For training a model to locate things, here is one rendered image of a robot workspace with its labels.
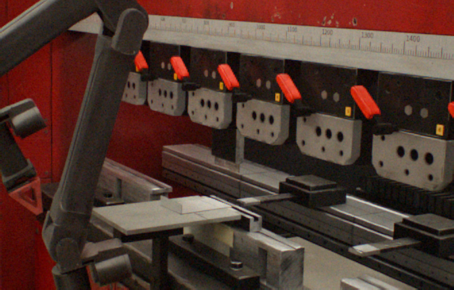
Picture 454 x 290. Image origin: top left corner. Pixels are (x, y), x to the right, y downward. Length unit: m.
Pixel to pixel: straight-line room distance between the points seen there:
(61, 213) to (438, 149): 0.59
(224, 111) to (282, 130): 0.20
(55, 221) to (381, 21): 0.61
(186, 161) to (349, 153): 1.10
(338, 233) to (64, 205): 0.73
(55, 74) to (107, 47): 1.20
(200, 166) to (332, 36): 1.01
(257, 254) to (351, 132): 0.41
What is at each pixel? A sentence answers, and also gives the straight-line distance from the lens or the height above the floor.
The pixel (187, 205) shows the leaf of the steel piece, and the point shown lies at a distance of 1.72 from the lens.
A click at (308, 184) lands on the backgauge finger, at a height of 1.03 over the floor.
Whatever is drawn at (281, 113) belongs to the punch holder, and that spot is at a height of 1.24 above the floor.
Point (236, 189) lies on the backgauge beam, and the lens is 2.14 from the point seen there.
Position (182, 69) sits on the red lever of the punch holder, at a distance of 1.73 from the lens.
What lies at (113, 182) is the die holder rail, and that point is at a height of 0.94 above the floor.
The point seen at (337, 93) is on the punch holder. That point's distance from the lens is 1.35.
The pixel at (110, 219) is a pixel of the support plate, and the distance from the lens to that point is 1.62.
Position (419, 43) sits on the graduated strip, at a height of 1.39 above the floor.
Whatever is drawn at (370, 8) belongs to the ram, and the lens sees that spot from 1.29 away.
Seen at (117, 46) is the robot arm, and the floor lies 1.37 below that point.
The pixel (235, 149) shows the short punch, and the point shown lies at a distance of 1.67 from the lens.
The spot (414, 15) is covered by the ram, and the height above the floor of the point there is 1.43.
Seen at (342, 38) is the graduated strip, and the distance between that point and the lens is 1.34.
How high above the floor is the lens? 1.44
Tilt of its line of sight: 10 degrees down
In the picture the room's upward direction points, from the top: 2 degrees clockwise
